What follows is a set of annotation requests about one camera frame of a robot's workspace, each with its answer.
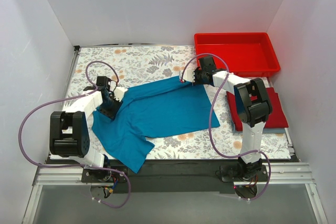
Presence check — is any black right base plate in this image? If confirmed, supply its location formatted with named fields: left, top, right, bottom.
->
left=219, top=164, right=268, bottom=182

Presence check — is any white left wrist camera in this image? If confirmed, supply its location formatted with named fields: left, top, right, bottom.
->
left=113, top=86, right=128, bottom=102

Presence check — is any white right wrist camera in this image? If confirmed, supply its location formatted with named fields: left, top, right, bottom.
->
left=179, top=69, right=195, bottom=83

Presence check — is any teal blue t shirt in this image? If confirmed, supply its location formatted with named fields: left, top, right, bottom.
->
left=92, top=76, right=220, bottom=173

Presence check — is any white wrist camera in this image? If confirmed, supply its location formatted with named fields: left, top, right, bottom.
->
left=179, top=69, right=195, bottom=83
left=113, top=86, right=128, bottom=102

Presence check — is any floral patterned table mat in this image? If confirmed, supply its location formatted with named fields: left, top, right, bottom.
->
left=49, top=45, right=292, bottom=160

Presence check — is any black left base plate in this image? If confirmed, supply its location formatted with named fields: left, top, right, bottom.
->
left=81, top=169, right=126, bottom=183

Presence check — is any red plastic tray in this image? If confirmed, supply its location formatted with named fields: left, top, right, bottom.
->
left=194, top=33, right=280, bottom=77

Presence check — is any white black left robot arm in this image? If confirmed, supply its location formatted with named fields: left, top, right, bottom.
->
left=49, top=76, right=128, bottom=182

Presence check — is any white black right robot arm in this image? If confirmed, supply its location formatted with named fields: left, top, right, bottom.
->
left=187, top=54, right=272, bottom=181

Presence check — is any folded red t shirt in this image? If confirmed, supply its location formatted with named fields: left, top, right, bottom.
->
left=226, top=87, right=289, bottom=134

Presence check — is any aluminium front rail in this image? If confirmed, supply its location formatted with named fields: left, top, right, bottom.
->
left=34, top=161, right=314, bottom=193

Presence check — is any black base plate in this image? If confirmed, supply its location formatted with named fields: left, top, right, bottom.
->
left=81, top=169, right=126, bottom=183
left=219, top=164, right=268, bottom=182

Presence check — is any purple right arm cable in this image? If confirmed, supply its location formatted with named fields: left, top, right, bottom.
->
left=180, top=53, right=271, bottom=202

